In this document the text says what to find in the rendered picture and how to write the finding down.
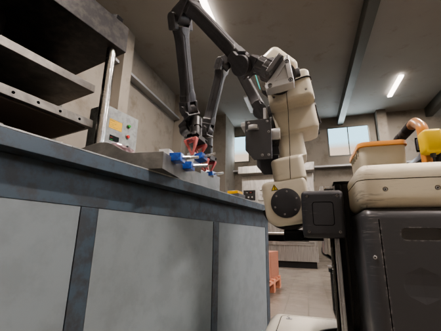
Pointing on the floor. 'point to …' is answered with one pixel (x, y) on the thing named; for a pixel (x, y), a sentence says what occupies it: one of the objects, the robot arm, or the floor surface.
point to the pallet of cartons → (273, 271)
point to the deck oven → (248, 176)
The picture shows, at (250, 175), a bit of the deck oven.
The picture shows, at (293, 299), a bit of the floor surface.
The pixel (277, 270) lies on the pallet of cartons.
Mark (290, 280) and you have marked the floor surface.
